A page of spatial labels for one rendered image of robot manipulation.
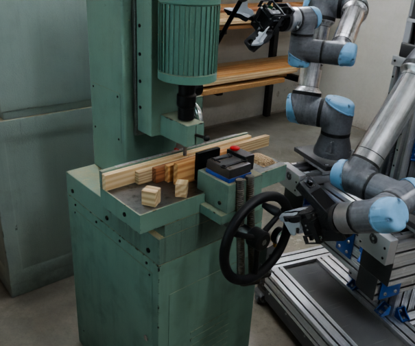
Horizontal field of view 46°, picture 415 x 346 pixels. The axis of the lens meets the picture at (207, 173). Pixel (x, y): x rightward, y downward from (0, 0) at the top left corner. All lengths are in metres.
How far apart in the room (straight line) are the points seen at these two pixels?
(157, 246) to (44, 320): 1.10
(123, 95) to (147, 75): 0.12
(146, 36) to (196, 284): 0.78
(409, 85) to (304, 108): 0.73
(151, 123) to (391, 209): 0.80
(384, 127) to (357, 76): 3.82
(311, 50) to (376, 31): 3.29
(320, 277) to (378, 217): 1.29
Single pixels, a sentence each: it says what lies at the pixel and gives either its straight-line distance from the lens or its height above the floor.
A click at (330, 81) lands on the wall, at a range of 5.26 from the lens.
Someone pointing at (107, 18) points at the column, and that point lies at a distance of 1.61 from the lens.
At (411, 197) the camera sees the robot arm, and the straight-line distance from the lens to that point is 1.17.
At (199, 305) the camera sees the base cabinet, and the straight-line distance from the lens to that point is 1.66.
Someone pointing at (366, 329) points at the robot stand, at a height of 0.21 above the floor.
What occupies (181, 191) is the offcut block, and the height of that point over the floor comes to 0.92.
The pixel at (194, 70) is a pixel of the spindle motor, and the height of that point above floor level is 1.24.
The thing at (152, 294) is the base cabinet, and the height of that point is 0.59.
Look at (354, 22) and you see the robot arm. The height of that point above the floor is 1.35.
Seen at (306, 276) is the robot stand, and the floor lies 0.21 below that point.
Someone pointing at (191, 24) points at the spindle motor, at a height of 1.37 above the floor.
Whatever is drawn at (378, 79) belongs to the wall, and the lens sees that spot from 4.95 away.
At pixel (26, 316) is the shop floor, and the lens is 2.44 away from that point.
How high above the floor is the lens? 1.55
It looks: 24 degrees down
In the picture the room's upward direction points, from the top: 3 degrees clockwise
